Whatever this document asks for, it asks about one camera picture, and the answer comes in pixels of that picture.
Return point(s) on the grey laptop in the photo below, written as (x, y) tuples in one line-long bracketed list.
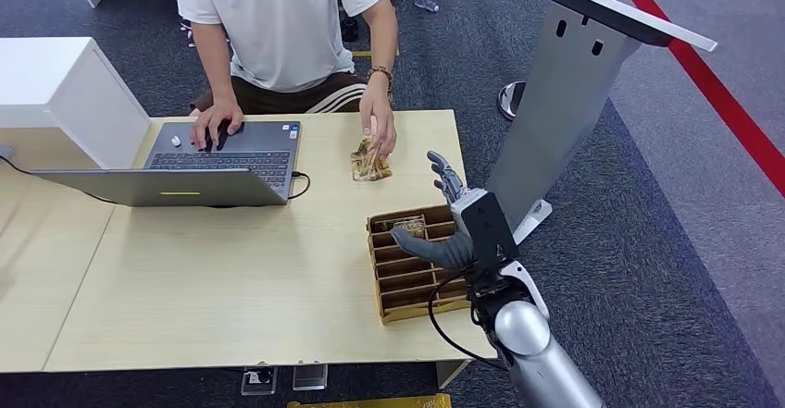
[(184, 187)]

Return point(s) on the person's left forearm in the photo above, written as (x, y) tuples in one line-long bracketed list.
[(383, 37)]

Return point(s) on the chrome stanchion base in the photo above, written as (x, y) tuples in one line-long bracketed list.
[(509, 100)]

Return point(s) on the wooden slotted card holder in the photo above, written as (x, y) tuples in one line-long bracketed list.
[(405, 282)]

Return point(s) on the person's right forearm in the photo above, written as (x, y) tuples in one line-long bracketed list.
[(214, 65)]

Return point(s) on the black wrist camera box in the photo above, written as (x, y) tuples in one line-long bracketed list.
[(487, 227)]

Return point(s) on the person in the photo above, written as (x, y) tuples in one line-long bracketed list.
[(282, 31)]

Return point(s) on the red barrier strip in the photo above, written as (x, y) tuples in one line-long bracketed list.
[(705, 80)]

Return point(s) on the black shoe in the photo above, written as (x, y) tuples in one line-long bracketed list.
[(349, 30)]

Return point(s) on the floor socket box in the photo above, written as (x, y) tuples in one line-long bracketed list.
[(259, 381), (310, 377)]

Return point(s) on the yellow floor tape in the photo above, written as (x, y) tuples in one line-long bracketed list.
[(362, 53)]

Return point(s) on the person's left hand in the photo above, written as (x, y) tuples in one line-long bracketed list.
[(379, 117)]

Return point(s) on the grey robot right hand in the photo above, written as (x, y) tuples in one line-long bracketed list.
[(448, 253)]

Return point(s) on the person's right hand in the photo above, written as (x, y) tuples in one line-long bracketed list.
[(214, 117)]

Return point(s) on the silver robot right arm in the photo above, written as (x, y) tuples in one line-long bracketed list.
[(536, 359)]

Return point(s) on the small white object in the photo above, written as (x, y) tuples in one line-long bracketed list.
[(176, 142)]

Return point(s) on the grey kiosk stand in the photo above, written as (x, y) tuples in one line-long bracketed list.
[(552, 117)]

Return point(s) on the clear plastic bottle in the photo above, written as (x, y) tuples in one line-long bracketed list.
[(426, 4)]

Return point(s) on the white cabinet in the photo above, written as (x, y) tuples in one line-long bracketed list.
[(67, 99)]

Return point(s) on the yellow flat object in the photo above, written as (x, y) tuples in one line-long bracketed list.
[(380, 402)]

